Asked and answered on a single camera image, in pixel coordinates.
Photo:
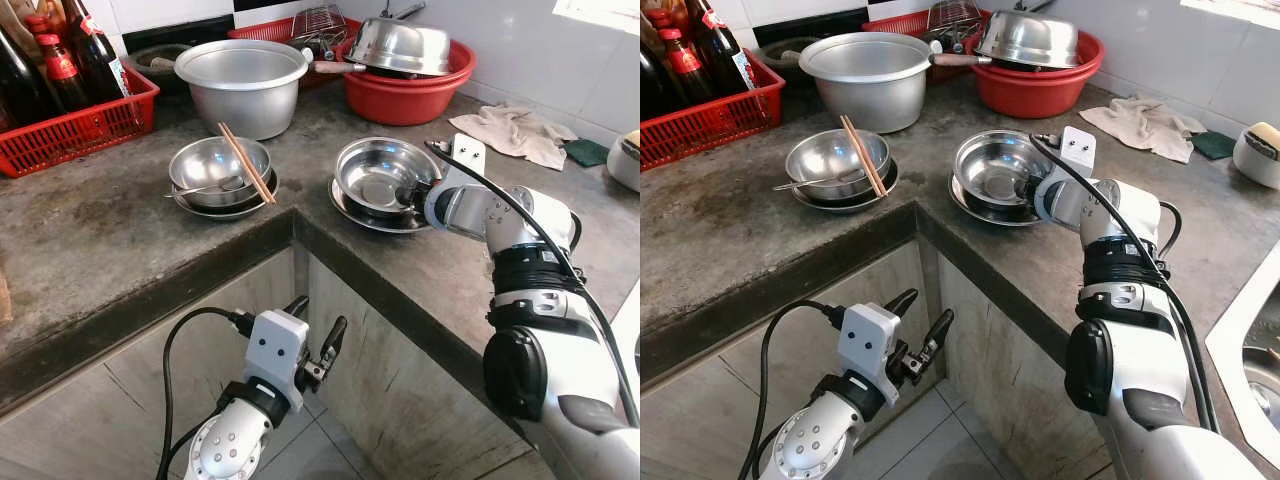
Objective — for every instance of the stainless steel bowl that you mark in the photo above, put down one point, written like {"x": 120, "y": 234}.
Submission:
{"x": 205, "y": 160}
{"x": 990, "y": 165}
{"x": 375, "y": 170}
{"x": 825, "y": 152}

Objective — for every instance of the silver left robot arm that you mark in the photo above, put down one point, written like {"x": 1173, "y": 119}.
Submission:
{"x": 815, "y": 440}
{"x": 228, "y": 445}

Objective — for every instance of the beige dish cloth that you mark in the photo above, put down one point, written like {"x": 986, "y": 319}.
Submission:
{"x": 515, "y": 135}
{"x": 1145, "y": 125}

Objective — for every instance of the dark bottle white red label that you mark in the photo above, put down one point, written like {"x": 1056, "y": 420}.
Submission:
{"x": 100, "y": 50}
{"x": 725, "y": 45}

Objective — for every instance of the stainless steel sink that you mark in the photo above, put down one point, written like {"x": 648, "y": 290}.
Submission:
{"x": 1235, "y": 340}

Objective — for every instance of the red plastic basket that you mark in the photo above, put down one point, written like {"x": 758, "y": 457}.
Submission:
{"x": 895, "y": 22}
{"x": 262, "y": 28}

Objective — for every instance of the amber bottle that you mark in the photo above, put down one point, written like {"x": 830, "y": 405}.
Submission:
{"x": 48, "y": 18}
{"x": 665, "y": 15}

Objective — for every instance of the yellow green sponge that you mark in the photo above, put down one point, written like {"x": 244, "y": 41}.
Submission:
{"x": 1265, "y": 142}
{"x": 633, "y": 145}

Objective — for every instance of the large upturned steel bowl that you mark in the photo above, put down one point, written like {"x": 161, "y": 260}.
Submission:
{"x": 1030, "y": 38}
{"x": 400, "y": 45}

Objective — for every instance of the plain dark glass bottle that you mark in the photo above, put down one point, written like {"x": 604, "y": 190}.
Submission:
{"x": 655, "y": 85}
{"x": 18, "y": 85}

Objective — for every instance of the red plastic basin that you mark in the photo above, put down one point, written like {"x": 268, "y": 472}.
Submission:
{"x": 405, "y": 100}
{"x": 1035, "y": 95}

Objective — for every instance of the large aluminium pot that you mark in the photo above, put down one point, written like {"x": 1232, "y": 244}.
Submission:
{"x": 245, "y": 100}
{"x": 868, "y": 95}

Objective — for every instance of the green scouring pad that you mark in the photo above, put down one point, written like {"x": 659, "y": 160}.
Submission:
{"x": 587, "y": 152}
{"x": 1213, "y": 145}

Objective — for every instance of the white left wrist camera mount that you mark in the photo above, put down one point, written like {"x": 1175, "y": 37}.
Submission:
{"x": 868, "y": 345}
{"x": 275, "y": 350}

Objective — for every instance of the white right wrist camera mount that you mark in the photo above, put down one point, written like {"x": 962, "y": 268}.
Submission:
{"x": 1077, "y": 148}
{"x": 468, "y": 155}

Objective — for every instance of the red capped sauce bottle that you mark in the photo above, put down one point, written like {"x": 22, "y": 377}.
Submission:
{"x": 685, "y": 65}
{"x": 63, "y": 72}

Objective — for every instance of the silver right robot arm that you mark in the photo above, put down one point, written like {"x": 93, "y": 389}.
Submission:
{"x": 1140, "y": 350}
{"x": 560, "y": 350}

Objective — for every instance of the red plastic crate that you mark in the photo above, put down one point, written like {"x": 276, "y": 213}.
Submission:
{"x": 710, "y": 125}
{"x": 80, "y": 135}

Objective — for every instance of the stainless steel plate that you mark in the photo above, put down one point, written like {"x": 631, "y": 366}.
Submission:
{"x": 840, "y": 206}
{"x": 365, "y": 222}
{"x": 975, "y": 215}
{"x": 225, "y": 212}

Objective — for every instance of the steel spoon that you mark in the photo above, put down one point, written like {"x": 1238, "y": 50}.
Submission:
{"x": 200, "y": 188}
{"x": 805, "y": 183}

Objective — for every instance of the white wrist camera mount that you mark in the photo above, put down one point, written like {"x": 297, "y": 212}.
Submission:
{"x": 868, "y": 345}
{"x": 468, "y": 155}
{"x": 275, "y": 350}
{"x": 1077, "y": 148}

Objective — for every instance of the dark round pan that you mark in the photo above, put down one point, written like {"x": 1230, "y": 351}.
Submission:
{"x": 780, "y": 55}
{"x": 155, "y": 60}

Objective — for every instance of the wooden chopstick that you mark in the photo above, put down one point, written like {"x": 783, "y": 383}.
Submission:
{"x": 243, "y": 165}
{"x": 868, "y": 155}
{"x": 252, "y": 162}
{"x": 860, "y": 158}

